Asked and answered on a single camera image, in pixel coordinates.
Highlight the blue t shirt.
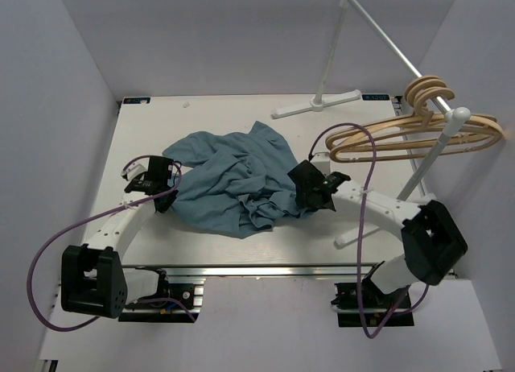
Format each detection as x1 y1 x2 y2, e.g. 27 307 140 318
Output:
163 122 309 238

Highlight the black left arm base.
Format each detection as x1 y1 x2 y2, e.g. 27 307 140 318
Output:
118 275 204 324

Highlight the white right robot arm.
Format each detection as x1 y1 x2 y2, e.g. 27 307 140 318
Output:
288 160 468 307

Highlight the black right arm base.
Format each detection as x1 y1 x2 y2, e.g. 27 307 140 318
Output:
332 281 415 329

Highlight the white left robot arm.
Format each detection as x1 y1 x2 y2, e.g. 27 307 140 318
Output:
61 190 178 318

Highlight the white clothes rack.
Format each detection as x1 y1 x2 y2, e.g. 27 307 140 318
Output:
270 0 472 250

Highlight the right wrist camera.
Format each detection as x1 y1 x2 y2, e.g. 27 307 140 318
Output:
321 172 351 194

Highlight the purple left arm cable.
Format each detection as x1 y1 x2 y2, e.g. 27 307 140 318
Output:
27 155 200 333

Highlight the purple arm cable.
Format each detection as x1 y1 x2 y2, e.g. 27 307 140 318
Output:
27 155 200 333
307 122 430 340

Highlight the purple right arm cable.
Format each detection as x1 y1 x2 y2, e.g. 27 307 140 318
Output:
307 122 430 340

